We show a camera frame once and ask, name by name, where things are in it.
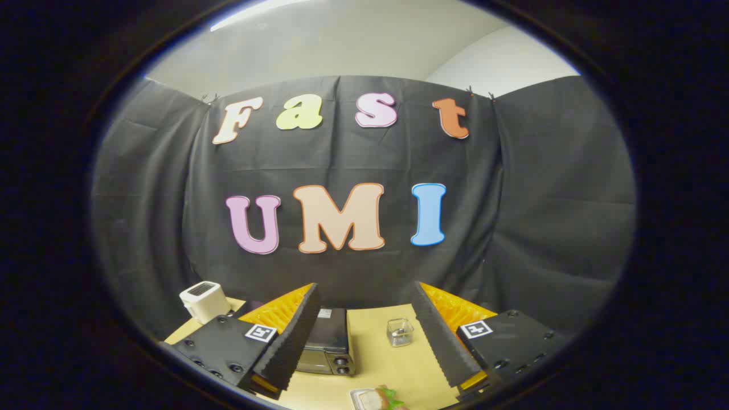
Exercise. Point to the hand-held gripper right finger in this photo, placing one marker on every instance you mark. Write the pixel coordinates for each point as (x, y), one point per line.
(438, 336)

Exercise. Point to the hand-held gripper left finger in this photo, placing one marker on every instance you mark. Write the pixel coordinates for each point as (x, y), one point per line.
(296, 336)

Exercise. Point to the black toaster oven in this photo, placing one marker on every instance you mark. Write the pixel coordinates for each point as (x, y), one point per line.
(333, 341)

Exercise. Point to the white bread lettuce sandwich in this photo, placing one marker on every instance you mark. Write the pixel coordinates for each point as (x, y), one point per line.
(377, 398)

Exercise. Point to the small white toaster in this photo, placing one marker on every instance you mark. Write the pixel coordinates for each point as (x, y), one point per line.
(205, 302)

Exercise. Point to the clear glass jar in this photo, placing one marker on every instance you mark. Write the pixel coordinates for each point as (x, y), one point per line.
(400, 333)

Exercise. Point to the white rectangular dish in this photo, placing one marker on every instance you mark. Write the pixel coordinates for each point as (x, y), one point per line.
(355, 397)

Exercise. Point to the black backdrop cloth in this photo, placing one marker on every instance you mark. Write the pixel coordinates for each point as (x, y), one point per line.
(541, 199)

